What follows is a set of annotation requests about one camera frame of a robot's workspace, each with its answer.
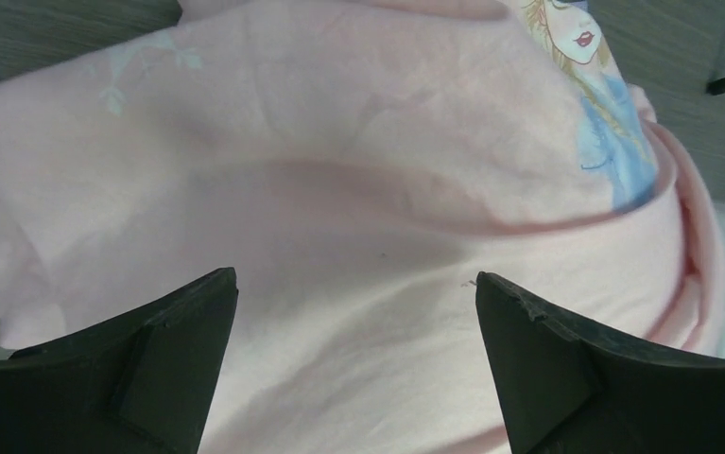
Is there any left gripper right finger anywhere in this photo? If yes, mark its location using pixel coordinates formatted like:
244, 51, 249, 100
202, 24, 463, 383
475, 272, 725, 453

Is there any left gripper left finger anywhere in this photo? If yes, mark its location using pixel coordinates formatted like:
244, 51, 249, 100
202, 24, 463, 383
0, 268, 238, 453

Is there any pink pillowcase with blue print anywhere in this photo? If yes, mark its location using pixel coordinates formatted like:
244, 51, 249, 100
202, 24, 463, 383
0, 1, 725, 453

